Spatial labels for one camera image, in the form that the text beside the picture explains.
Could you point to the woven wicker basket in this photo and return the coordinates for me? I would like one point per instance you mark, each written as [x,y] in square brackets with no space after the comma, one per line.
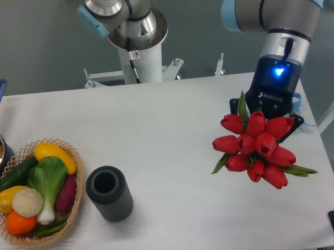
[31,240]

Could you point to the orange fruit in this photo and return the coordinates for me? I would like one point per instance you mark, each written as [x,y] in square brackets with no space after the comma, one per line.
[18,225]

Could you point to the dark green cucumber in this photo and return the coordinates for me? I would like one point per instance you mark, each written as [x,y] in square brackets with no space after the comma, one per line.
[18,175]

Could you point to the purple sweet potato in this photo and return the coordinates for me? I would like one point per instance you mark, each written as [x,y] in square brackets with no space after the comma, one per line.
[66,198]

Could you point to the yellow bell pepper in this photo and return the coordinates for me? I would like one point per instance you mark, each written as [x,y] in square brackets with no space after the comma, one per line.
[6,197]

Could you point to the cream steamed bun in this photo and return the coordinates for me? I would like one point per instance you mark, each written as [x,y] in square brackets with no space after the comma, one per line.
[27,202]

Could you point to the light blue ribbon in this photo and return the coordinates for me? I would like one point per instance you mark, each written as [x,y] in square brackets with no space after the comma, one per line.
[302,108]

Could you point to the green bean pods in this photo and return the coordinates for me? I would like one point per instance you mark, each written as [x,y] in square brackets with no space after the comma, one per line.
[52,228]

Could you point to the green bok choy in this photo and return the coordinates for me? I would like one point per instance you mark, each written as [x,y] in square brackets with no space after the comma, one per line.
[47,178]

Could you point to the white metal frame right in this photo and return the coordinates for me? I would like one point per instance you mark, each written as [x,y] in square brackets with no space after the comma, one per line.
[326,119]

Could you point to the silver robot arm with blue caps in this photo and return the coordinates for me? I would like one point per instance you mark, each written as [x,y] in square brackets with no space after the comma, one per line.
[290,26]

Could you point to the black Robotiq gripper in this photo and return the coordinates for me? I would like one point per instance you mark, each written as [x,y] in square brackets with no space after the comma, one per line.
[272,89]

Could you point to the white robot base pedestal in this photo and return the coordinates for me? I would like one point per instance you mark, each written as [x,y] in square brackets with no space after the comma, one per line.
[137,31]

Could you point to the dark grey ribbed vase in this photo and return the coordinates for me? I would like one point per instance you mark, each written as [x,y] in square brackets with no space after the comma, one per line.
[107,188]

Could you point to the red tulip bouquet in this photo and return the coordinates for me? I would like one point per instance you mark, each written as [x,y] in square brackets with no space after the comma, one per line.
[253,147]

